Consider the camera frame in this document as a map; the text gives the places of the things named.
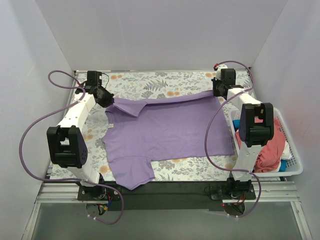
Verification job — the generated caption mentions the purple t shirt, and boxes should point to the purple t shirt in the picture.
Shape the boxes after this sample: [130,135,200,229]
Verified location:
[102,91,234,190]

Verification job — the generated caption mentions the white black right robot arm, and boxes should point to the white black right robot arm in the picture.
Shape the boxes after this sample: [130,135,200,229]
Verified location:
[211,64,274,199]

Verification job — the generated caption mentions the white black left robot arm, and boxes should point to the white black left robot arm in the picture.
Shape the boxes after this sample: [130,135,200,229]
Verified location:
[46,70,114,200]

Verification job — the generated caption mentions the floral patterned table mat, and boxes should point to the floral patterned table mat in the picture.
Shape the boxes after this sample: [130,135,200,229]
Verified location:
[49,71,260,182]

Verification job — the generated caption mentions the pink t shirt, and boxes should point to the pink t shirt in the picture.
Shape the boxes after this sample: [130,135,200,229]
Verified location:
[234,118,287,173]

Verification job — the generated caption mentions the white garment in basket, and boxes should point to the white garment in basket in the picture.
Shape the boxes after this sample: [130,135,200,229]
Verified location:
[281,141,292,160]

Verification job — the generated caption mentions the blue garment in basket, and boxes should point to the blue garment in basket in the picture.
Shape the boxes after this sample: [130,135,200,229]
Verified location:
[232,119,288,173]

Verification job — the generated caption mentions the white plastic laundry basket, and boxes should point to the white plastic laundry basket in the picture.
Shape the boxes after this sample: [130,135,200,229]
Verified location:
[228,107,303,178]

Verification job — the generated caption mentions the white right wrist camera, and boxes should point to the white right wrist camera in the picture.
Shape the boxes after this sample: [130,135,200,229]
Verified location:
[213,64,228,79]

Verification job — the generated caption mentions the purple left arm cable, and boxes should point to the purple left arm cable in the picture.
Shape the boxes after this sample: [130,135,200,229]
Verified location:
[19,70,125,225]

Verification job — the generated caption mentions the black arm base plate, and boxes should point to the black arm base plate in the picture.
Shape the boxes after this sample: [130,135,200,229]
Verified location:
[77,180,259,211]

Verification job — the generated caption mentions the aluminium table frame rail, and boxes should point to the aluminium table frame rail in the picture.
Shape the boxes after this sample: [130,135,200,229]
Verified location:
[21,69,313,240]

